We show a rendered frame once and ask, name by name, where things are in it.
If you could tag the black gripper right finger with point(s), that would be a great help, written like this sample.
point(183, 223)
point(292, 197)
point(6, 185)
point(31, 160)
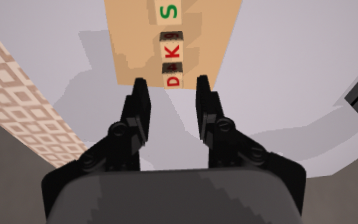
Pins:
point(226, 144)

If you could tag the tan flat mat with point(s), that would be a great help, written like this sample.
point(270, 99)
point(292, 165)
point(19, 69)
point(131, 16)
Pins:
point(134, 37)

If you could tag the wooden letter block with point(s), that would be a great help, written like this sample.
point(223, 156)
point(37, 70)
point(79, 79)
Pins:
point(168, 12)
point(172, 75)
point(171, 46)

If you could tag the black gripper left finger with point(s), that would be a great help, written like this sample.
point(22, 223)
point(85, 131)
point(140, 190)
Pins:
point(117, 149)

